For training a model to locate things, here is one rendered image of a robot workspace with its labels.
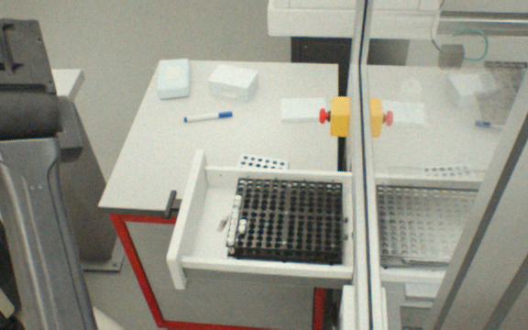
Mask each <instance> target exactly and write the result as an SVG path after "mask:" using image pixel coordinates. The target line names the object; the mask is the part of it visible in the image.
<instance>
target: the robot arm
mask: <svg viewBox="0 0 528 330"><path fill-rule="evenodd" d="M83 150H84V144H83V141H82V137H81V134H80V130H79V127H78V124H77V120H76V115H75V113H74V109H73V105H72V101H71V99H70V98H69V96H66V95H63V96H58V95H57V88H56V84H55V81H54V78H53V74H52V70H51V67H50V60H49V56H48V53H47V50H46V46H45V42H44V39H43V35H42V31H41V27H40V24H39V21H38V20H37V19H29V20H26V19H15V18H4V17H3V18H1V19H0V215H1V218H2V222H3V226H4V230H5V234H6V237H7V243H8V246H9V251H10V255H11V259H12V263H13V269H14V273H15V277H16V285H17V288H18V294H19V298H20V302H21V306H22V311H23V314H24V315H25V319H26V324H27V330H99V328H98V324H97V321H96V317H95V314H94V311H93V307H92V303H91V299H90V295H89V292H88V288H87V284H86V279H85V277H84V273H83V266H82V263H81V259H80V254H79V250H78V247H76V243H75V240H74V236H73V232H72V225H71V221H70V217H69V214H68V210H67V205H66V202H65V198H64V193H63V188H62V179H61V164H69V163H74V162H75V161H76V160H77V159H78V158H80V156H81V154H82V152H83Z"/></svg>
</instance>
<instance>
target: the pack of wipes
mask: <svg viewBox="0 0 528 330"><path fill-rule="evenodd" d="M190 81H191V67H190V62H189V60H187V59H185V60H163V61H161V62H160V63H159V75H158V84H156V91H157V95H158V96H159V98H161V100H162V98H172V97H184V96H189V95H190Z"/></svg>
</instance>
